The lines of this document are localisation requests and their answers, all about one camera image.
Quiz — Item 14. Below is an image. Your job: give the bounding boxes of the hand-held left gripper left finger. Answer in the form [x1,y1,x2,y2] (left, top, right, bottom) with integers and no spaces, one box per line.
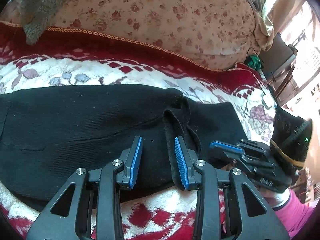
[26,135,144,240]

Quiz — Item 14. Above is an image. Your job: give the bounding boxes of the floral beige pillow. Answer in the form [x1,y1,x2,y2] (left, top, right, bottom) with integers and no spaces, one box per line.
[0,0,258,72]

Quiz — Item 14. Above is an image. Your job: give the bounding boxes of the dark wooden furniture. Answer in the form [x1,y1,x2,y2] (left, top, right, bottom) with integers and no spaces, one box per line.
[262,37,300,105]

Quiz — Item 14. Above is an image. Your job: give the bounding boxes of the beige cloth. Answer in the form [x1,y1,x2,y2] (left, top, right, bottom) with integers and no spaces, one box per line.
[252,0,284,53]

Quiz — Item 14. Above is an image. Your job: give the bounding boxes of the white charger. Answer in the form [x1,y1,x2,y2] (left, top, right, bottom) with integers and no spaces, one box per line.
[261,95,274,109]

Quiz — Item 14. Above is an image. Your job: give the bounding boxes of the grey towel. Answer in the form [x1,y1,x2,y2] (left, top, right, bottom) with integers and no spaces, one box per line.
[19,0,83,45]

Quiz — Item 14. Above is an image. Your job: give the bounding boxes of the black pants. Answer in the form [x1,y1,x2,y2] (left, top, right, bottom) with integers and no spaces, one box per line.
[0,84,247,212]

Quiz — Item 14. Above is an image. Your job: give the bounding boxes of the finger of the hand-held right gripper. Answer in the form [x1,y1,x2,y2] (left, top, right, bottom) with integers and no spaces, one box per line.
[209,139,276,172]

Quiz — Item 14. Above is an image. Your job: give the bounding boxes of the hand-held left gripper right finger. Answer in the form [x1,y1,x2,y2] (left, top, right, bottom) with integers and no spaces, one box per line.
[174,136,290,240]

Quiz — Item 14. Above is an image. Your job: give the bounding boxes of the red and white fleece blanket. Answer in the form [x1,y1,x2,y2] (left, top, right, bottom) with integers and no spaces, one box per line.
[0,21,278,240]

